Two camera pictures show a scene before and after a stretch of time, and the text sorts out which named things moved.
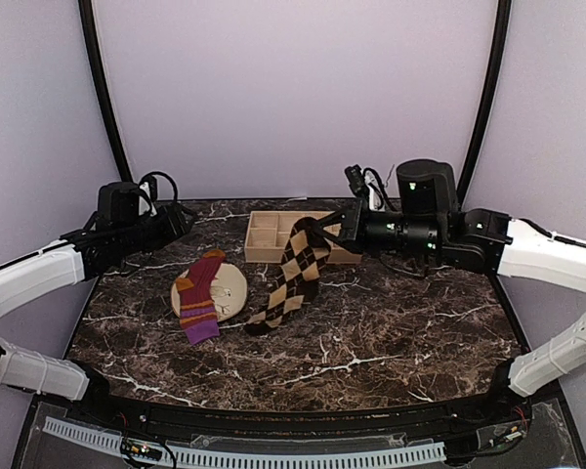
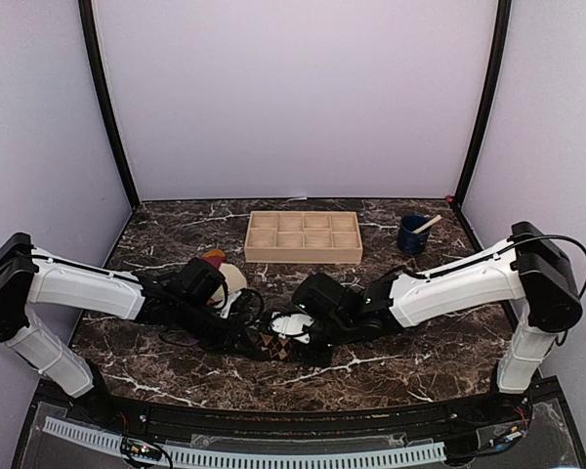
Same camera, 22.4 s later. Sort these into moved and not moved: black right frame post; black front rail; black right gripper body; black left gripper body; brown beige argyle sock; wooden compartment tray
Moved: brown beige argyle sock; black right gripper body; black left gripper body
Not moved: wooden compartment tray; black right frame post; black front rail
